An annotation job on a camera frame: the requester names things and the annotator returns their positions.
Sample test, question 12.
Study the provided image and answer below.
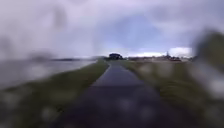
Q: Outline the grey water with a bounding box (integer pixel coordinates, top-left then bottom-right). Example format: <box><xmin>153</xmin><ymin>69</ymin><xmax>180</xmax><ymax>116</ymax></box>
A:
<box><xmin>0</xmin><ymin>58</ymin><xmax>98</xmax><ymax>90</ymax></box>

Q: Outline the dark clump of trees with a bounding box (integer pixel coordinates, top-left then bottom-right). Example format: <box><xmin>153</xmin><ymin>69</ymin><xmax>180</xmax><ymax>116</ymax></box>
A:
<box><xmin>107</xmin><ymin>52</ymin><xmax>124</xmax><ymax>61</ymax></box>

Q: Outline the wide grass field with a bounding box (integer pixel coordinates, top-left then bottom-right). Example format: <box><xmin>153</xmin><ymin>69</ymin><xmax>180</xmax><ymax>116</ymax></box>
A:
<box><xmin>120</xmin><ymin>59</ymin><xmax>224</xmax><ymax>128</ymax></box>

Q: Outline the dark wet asphalt path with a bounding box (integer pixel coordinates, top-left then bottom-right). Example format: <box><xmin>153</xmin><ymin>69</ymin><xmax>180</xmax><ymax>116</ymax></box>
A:
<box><xmin>53</xmin><ymin>61</ymin><xmax>178</xmax><ymax>128</ymax></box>

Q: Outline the grass verge beside water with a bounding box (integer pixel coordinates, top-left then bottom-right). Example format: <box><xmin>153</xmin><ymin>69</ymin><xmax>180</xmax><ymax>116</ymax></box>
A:
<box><xmin>0</xmin><ymin>59</ymin><xmax>110</xmax><ymax>128</ymax></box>

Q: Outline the distant row of buildings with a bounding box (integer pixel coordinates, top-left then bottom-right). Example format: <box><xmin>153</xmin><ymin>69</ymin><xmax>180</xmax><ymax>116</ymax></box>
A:
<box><xmin>127</xmin><ymin>52</ymin><xmax>194</xmax><ymax>63</ymax></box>

